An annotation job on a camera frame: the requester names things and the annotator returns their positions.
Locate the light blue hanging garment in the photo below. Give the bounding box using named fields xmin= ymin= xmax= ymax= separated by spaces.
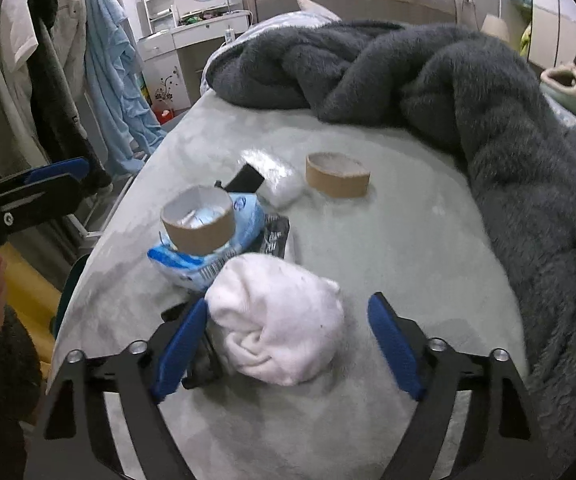
xmin=75 ymin=0 xmax=169 ymax=173

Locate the small black wrapper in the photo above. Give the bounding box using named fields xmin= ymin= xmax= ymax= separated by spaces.
xmin=223 ymin=162 xmax=265 ymax=195

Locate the green beige slipper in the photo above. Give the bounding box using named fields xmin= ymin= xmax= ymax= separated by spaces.
xmin=538 ymin=62 xmax=576 ymax=118

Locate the black foil packet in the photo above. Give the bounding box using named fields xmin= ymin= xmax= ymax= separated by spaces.
xmin=255 ymin=212 xmax=291 ymax=261

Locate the clear plastic bag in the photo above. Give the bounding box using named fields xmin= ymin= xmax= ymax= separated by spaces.
xmin=240 ymin=150 xmax=305 ymax=208

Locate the black hanging garment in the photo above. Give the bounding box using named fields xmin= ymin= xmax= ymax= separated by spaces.
xmin=20 ymin=0 xmax=113 ymax=191

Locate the white sock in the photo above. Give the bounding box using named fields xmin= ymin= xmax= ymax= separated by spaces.
xmin=204 ymin=252 xmax=346 ymax=387

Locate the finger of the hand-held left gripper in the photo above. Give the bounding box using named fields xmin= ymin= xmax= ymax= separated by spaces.
xmin=0 ymin=156 xmax=92 ymax=251

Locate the blue white plastic packet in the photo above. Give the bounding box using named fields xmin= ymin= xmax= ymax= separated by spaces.
xmin=147 ymin=192 xmax=266 ymax=292

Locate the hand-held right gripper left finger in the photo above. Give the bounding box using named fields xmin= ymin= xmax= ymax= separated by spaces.
xmin=28 ymin=297 xmax=211 ymax=480

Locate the beige cushion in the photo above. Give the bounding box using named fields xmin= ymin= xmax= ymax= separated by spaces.
xmin=480 ymin=14 xmax=511 ymax=43

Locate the dark grey fleece blanket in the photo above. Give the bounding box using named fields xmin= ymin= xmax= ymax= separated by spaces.
xmin=205 ymin=20 xmax=576 ymax=466

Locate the white dressing table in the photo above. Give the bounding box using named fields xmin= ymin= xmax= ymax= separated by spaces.
xmin=135 ymin=0 xmax=253 ymax=111

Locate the pale pillow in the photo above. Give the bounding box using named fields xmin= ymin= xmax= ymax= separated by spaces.
xmin=295 ymin=0 xmax=341 ymax=23

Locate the white hanging shirt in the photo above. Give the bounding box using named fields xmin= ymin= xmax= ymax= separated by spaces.
xmin=0 ymin=0 xmax=43 ymax=76

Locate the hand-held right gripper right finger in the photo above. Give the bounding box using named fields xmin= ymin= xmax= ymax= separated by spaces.
xmin=366 ymin=291 xmax=551 ymax=480

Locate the cardboard tape ring with paper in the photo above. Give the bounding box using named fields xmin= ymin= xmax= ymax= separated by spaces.
xmin=160 ymin=185 xmax=236 ymax=253

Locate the yellow floor item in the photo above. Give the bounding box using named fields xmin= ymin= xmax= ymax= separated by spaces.
xmin=0 ymin=245 xmax=63 ymax=361

